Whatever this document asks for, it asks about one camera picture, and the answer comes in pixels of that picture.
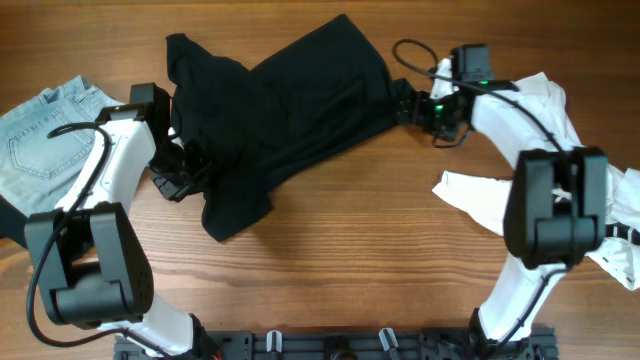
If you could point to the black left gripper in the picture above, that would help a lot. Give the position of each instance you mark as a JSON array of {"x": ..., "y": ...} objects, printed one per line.
[{"x": 173, "y": 189}]

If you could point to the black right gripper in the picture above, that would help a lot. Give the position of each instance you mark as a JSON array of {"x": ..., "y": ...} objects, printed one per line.
[{"x": 409, "y": 104}]

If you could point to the black t-shirt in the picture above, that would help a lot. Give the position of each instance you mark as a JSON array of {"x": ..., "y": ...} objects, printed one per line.
[{"x": 326, "y": 92}]

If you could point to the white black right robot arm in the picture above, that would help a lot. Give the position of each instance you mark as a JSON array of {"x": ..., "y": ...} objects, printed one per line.
[{"x": 555, "y": 211}]

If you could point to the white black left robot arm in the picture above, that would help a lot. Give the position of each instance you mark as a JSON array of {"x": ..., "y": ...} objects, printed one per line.
[{"x": 91, "y": 276}]

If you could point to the light blue denim jeans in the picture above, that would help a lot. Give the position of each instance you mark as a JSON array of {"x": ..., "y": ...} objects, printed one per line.
[{"x": 36, "y": 172}]

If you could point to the black folded garment under jeans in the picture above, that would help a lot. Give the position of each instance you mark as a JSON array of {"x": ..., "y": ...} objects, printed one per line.
[{"x": 12, "y": 223}]

